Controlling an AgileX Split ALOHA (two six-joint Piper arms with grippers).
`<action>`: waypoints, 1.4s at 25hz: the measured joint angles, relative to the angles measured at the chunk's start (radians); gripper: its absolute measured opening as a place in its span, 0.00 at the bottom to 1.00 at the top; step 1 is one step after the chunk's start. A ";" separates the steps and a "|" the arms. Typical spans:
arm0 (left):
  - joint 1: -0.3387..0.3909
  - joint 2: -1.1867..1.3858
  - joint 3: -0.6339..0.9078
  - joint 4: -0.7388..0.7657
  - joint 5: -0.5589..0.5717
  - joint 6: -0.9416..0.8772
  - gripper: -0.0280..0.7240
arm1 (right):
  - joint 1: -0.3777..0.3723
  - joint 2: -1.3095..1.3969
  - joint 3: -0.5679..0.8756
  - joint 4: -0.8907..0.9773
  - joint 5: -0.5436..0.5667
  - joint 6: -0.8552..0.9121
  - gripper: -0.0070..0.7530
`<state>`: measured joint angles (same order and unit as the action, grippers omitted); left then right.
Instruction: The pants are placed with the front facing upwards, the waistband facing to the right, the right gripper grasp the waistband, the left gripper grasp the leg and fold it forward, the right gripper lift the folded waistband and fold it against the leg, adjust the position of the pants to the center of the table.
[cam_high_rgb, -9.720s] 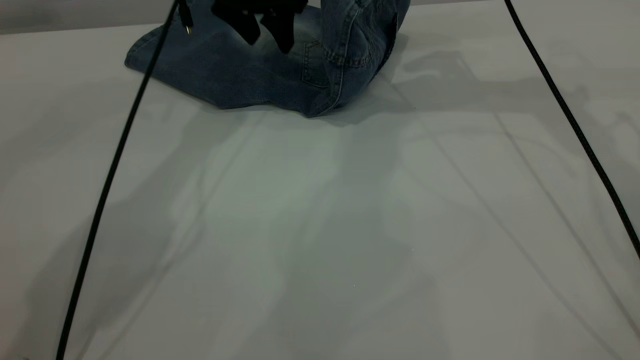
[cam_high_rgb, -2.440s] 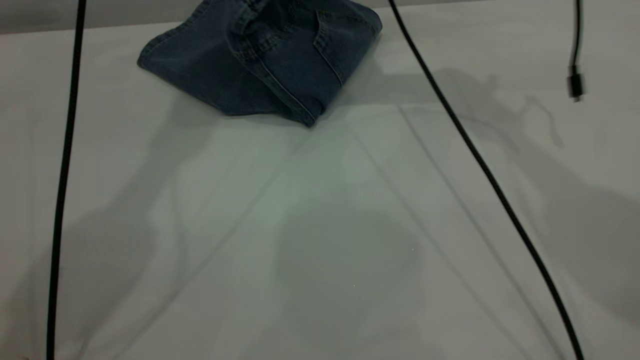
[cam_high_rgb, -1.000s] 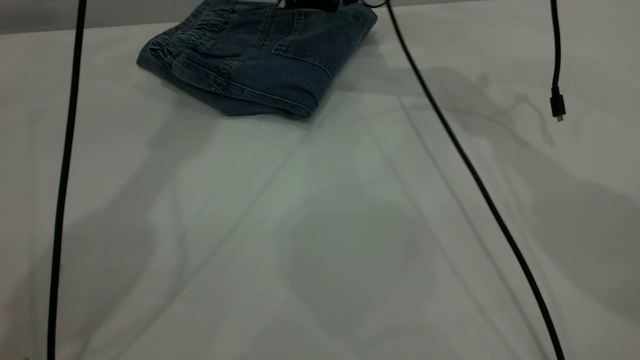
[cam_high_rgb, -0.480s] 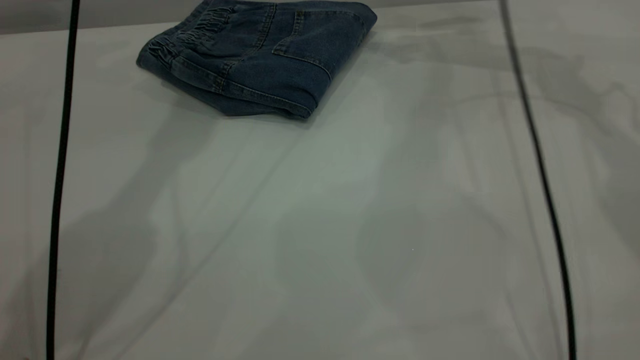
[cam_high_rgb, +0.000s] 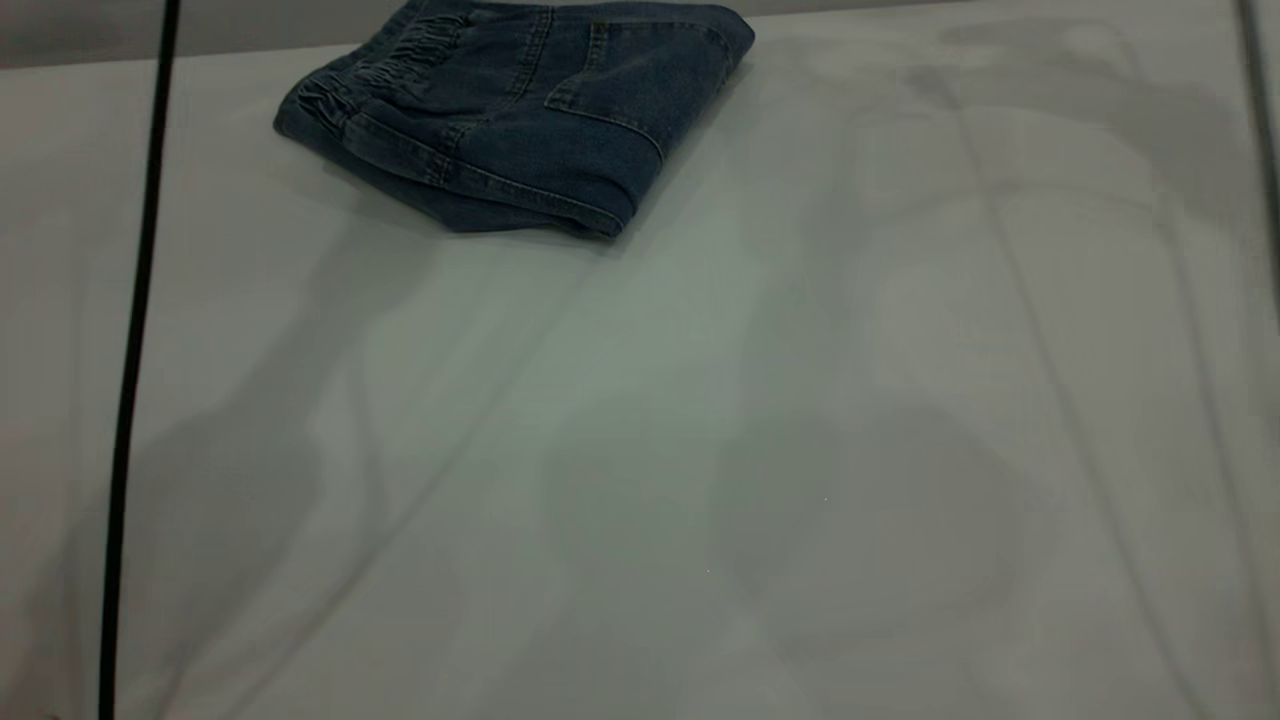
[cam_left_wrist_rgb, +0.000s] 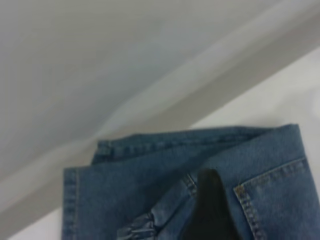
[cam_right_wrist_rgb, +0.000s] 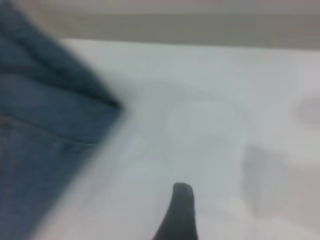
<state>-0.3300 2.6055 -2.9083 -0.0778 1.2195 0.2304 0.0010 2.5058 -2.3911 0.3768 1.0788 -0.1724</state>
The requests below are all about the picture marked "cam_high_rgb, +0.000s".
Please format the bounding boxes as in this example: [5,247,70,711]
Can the black braided camera cable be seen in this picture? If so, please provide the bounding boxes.
[1236,0,1280,331]
[97,0,183,720]

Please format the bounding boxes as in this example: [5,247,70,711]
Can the black braided right camera cable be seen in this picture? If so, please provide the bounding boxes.
[1236,0,1280,331]

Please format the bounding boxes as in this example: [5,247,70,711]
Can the black braided left camera cable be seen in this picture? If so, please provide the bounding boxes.
[97,0,183,720]

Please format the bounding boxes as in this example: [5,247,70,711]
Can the blue denim pants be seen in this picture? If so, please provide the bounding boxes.
[272,0,757,242]

